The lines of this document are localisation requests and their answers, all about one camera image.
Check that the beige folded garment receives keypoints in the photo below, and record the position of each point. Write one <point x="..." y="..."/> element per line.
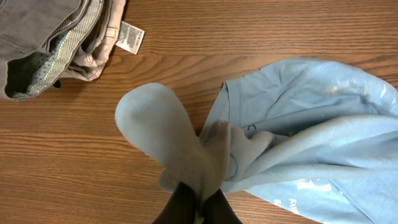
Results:
<point x="91" y="57"/>

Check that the grey folded shorts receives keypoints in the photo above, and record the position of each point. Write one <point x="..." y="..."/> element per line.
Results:
<point x="39" y="40"/>

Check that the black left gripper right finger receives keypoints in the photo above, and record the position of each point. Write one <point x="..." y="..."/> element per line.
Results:
<point x="217" y="210"/>

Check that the light blue t-shirt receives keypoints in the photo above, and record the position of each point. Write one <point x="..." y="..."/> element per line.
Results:
<point x="316" y="137"/>

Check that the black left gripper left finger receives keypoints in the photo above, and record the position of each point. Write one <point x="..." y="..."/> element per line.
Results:
<point x="180" y="209"/>

